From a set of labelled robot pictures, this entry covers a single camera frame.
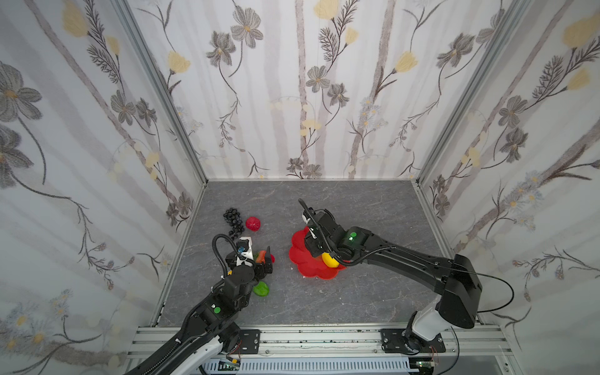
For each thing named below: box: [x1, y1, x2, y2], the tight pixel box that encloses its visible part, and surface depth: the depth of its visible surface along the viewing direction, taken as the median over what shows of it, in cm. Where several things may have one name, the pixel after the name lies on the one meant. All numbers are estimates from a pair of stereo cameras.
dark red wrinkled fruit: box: [245, 216, 261, 233], surface depth 100 cm
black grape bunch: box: [222, 207, 245, 241], surface depth 101 cm
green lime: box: [252, 281, 270, 297], surface depth 84 cm
